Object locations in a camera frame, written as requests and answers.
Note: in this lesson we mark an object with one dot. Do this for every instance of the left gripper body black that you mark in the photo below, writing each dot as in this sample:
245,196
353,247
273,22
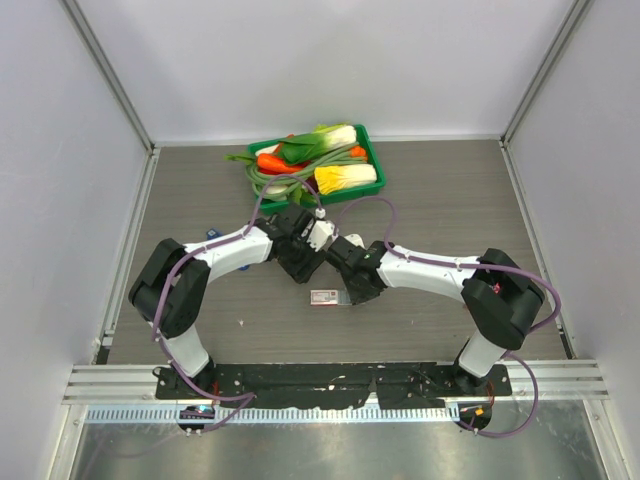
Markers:
302,259

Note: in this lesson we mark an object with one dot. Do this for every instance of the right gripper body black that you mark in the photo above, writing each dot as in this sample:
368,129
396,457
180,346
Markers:
357,291

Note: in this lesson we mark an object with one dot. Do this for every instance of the staple box red white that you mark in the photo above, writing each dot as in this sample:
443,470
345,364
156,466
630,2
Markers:
329,297

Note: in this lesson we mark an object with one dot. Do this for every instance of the blue stapler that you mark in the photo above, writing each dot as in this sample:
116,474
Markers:
213,234

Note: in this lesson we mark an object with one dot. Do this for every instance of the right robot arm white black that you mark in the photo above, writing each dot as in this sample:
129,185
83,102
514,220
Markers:
502,300

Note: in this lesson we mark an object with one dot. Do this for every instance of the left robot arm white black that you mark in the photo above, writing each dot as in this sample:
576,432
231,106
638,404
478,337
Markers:
169,291

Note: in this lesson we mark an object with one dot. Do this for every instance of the white radish toy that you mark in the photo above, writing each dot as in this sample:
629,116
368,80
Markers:
274,192

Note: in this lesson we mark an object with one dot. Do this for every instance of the green long beans toy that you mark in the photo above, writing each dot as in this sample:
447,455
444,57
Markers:
339,157

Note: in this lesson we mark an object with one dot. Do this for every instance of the purple onion toy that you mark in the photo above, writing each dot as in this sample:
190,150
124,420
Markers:
311,185

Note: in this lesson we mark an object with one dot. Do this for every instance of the yellow napa cabbage toy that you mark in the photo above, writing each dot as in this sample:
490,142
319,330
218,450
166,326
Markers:
334,178

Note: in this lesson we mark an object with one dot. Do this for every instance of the green plastic tray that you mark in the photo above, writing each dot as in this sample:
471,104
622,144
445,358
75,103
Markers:
291,155

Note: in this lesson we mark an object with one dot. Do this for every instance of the orange carrot toy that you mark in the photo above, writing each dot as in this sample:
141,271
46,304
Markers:
359,152
271,164

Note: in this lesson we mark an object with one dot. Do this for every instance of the white green napa cabbage toy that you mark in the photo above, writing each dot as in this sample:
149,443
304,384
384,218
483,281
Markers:
326,139

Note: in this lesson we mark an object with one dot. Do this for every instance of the orange carrot toy right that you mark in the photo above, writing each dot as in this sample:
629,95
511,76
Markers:
359,152

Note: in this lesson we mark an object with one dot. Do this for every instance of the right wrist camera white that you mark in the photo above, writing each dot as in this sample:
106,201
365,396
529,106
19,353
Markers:
355,239

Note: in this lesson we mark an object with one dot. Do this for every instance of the white cable duct rail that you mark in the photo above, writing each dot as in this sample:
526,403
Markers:
191,416

